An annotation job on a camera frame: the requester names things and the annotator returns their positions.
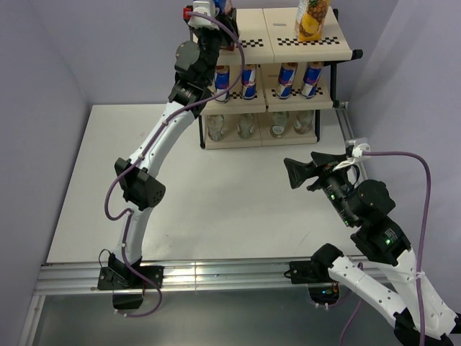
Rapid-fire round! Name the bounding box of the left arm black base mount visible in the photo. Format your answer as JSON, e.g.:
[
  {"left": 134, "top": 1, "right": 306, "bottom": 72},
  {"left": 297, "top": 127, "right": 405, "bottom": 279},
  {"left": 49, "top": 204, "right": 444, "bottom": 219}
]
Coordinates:
[{"left": 97, "top": 265, "right": 165, "bottom": 290}]

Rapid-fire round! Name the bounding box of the aluminium front rail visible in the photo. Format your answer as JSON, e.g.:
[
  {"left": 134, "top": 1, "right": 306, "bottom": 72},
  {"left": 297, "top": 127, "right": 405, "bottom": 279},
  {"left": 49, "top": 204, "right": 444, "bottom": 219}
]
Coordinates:
[{"left": 33, "top": 258, "right": 292, "bottom": 296}]

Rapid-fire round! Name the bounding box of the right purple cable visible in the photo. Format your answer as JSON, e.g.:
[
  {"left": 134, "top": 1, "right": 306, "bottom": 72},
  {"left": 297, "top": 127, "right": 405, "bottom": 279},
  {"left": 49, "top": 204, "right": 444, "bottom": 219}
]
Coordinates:
[{"left": 340, "top": 151, "right": 432, "bottom": 346}]

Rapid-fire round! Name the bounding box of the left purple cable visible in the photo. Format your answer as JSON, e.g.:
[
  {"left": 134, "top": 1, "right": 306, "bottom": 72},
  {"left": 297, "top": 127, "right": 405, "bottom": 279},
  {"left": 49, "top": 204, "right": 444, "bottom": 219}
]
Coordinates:
[{"left": 104, "top": 12, "right": 246, "bottom": 318}]

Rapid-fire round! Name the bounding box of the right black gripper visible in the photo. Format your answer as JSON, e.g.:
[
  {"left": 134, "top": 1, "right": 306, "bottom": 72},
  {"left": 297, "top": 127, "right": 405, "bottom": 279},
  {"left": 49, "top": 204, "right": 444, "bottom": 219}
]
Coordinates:
[{"left": 282, "top": 150, "right": 356, "bottom": 224}]

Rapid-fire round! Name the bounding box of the aluminium side rail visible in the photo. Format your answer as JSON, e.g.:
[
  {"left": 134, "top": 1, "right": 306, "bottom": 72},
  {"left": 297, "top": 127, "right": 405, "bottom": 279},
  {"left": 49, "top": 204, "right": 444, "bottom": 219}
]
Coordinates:
[{"left": 334, "top": 101, "right": 433, "bottom": 346}]

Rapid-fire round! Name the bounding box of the blue carton maroon side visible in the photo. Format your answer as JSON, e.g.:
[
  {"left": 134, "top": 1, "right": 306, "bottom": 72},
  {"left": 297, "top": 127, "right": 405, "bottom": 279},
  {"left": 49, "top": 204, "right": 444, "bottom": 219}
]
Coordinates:
[{"left": 214, "top": 0, "right": 233, "bottom": 14}]

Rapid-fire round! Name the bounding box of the beige three-tier shelf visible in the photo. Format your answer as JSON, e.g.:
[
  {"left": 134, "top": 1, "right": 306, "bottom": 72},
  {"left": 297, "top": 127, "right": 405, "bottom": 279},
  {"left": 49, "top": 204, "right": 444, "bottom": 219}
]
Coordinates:
[{"left": 199, "top": 7, "right": 363, "bottom": 149}]

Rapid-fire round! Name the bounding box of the clear bottle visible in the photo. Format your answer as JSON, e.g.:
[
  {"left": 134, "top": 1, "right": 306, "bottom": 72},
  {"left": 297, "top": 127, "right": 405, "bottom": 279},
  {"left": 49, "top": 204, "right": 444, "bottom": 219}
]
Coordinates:
[
  {"left": 294, "top": 110, "right": 315, "bottom": 135},
  {"left": 237, "top": 113, "right": 255, "bottom": 140},
  {"left": 270, "top": 111, "right": 289, "bottom": 138},
  {"left": 207, "top": 115, "right": 225, "bottom": 141}
]

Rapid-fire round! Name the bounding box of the blue carton yellow side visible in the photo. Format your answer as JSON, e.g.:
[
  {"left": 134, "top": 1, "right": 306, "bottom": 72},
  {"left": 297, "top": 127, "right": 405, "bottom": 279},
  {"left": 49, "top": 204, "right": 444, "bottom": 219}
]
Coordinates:
[{"left": 295, "top": 0, "right": 331, "bottom": 42}]

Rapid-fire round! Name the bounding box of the energy drink can hidden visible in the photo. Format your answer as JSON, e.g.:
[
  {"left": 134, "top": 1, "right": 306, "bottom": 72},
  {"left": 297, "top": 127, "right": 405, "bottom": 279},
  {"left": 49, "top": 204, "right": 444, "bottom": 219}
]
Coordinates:
[{"left": 300, "top": 61, "right": 323, "bottom": 99}]

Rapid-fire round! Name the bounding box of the purple cable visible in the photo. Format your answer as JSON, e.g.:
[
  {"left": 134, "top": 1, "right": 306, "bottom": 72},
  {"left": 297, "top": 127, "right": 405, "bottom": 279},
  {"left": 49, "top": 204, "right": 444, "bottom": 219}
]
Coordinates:
[
  {"left": 104, "top": 12, "right": 246, "bottom": 318},
  {"left": 340, "top": 151, "right": 432, "bottom": 346}
]

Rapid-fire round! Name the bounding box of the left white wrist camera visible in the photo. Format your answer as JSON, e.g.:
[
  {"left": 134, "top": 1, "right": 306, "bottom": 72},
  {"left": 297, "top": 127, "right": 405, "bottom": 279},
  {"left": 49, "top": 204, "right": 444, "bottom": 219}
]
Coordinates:
[{"left": 183, "top": 0, "right": 222, "bottom": 30}]

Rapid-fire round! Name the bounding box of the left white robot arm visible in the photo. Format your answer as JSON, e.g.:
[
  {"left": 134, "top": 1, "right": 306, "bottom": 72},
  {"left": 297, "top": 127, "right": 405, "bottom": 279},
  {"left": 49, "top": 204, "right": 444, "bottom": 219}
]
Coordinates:
[{"left": 104, "top": 1, "right": 242, "bottom": 288}]

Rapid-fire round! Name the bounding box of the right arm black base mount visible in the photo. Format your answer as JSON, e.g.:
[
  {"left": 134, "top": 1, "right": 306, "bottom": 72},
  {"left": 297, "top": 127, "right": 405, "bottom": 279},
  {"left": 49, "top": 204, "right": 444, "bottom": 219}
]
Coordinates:
[{"left": 284, "top": 260, "right": 332, "bottom": 285}]

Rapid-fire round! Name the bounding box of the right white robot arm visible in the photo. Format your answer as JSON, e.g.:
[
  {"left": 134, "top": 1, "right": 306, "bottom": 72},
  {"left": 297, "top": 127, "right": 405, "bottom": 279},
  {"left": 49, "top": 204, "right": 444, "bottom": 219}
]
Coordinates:
[{"left": 284, "top": 148, "right": 460, "bottom": 345}]

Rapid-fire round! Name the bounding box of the energy drink can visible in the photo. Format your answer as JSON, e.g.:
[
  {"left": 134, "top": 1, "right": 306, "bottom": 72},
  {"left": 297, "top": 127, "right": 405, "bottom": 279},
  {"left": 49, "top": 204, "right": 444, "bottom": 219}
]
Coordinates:
[
  {"left": 215, "top": 65, "right": 230, "bottom": 103},
  {"left": 241, "top": 64, "right": 257, "bottom": 100},
  {"left": 275, "top": 63, "right": 298, "bottom": 99}
]

